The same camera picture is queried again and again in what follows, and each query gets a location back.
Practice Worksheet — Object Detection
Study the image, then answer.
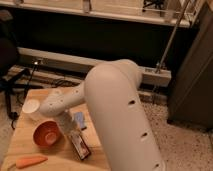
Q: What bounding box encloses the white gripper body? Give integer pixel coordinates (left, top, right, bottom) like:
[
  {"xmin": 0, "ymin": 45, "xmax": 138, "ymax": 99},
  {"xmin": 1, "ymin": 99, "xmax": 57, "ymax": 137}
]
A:
[{"xmin": 57, "ymin": 111, "xmax": 77, "ymax": 134}]

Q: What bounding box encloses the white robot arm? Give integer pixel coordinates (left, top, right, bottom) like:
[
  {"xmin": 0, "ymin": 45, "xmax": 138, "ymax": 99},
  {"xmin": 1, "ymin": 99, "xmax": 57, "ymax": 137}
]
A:
[{"xmin": 39, "ymin": 59, "xmax": 166, "ymax": 171}]

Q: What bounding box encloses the white ceramic cup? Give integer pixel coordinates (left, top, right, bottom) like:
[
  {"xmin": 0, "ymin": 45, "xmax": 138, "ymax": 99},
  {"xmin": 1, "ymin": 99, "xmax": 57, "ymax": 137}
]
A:
[{"xmin": 22, "ymin": 99, "xmax": 41, "ymax": 121}]

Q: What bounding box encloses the blue sponge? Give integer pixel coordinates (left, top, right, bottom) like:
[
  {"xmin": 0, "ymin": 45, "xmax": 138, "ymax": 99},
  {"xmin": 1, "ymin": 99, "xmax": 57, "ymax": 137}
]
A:
[{"xmin": 74, "ymin": 112, "xmax": 86, "ymax": 130}]

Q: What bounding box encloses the orange bowl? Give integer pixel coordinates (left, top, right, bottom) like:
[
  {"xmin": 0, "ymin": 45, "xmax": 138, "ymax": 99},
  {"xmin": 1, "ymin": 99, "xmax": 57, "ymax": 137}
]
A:
[{"xmin": 33, "ymin": 121, "xmax": 61, "ymax": 148}]

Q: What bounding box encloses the orange carrot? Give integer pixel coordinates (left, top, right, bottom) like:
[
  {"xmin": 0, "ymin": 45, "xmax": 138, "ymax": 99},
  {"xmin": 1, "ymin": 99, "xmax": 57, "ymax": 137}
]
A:
[{"xmin": 8, "ymin": 156, "xmax": 48, "ymax": 169}]

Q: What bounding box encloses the white baseboard heater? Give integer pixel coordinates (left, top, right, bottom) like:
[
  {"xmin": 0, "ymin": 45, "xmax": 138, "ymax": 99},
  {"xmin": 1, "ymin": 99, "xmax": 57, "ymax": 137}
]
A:
[{"xmin": 18, "ymin": 47, "xmax": 172, "ymax": 87}]

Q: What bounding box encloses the black office chair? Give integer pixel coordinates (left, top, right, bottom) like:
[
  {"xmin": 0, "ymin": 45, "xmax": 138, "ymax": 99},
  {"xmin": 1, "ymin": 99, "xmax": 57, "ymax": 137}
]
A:
[{"xmin": 0, "ymin": 10, "xmax": 29, "ymax": 120}]

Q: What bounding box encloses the metal pole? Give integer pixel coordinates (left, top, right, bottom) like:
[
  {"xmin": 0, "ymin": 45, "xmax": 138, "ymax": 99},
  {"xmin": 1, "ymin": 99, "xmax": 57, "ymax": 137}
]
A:
[{"xmin": 155, "ymin": 0, "xmax": 190, "ymax": 73}]

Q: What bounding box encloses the wooden shelf ledge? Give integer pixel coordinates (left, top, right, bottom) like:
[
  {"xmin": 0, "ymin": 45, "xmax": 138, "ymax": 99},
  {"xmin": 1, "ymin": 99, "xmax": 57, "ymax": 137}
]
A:
[{"xmin": 0, "ymin": 0, "xmax": 195, "ymax": 28}]

